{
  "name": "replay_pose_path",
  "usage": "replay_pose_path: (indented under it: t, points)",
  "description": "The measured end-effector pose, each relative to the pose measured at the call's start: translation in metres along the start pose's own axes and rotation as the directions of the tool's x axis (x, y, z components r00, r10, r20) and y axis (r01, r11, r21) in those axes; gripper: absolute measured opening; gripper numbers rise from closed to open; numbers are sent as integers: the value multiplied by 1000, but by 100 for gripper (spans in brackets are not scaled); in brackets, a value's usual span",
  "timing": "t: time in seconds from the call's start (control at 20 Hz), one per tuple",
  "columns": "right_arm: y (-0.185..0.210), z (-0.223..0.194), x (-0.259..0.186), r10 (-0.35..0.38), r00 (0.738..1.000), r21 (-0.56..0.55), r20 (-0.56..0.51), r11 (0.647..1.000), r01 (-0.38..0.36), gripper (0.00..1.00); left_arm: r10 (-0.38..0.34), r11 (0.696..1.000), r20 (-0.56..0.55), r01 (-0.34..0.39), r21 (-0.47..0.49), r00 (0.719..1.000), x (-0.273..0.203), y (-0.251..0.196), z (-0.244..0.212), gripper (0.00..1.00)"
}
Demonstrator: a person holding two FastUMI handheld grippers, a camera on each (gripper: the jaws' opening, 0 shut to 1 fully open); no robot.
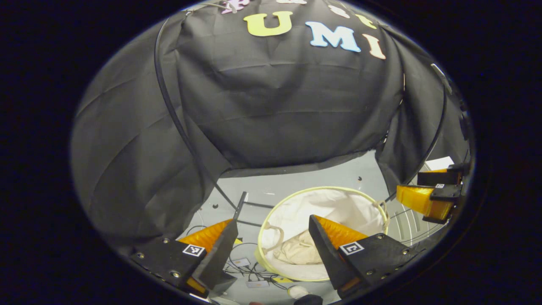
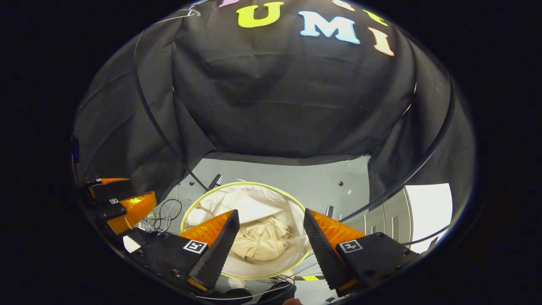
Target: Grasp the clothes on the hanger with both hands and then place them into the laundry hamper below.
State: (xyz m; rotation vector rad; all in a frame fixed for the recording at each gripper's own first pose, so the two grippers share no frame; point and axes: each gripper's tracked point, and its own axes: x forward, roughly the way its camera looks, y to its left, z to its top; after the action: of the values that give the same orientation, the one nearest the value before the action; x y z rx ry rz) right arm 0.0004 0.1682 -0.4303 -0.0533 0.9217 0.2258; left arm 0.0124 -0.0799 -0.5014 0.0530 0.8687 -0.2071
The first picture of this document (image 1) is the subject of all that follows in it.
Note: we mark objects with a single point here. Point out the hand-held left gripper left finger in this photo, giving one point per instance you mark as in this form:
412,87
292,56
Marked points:
220,254

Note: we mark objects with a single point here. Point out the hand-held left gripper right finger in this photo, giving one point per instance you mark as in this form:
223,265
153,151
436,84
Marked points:
328,254

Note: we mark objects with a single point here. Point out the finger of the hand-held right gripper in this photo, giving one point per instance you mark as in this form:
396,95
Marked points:
444,177
419,199

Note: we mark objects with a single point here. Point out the cream collared shirt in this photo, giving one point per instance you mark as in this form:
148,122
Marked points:
296,252

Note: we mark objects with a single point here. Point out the cream laundry hamper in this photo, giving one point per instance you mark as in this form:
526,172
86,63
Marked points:
322,203

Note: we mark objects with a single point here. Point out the black clothes rack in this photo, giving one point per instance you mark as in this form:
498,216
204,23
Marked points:
179,129

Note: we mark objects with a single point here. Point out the white box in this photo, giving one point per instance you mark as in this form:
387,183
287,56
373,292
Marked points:
439,163

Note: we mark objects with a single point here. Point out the small white tag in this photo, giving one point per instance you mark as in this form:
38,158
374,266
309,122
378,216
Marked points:
241,262
257,284

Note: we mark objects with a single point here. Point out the white ribbed panel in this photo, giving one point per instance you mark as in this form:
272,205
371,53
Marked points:
413,224

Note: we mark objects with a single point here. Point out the small white round object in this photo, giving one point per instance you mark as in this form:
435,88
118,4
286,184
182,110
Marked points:
297,291

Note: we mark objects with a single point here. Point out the black rounded object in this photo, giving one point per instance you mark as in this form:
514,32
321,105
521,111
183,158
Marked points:
309,300

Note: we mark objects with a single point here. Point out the small yellow tag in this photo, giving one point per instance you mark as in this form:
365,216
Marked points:
281,279

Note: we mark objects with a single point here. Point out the black backdrop cloth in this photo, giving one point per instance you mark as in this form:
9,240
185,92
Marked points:
275,106

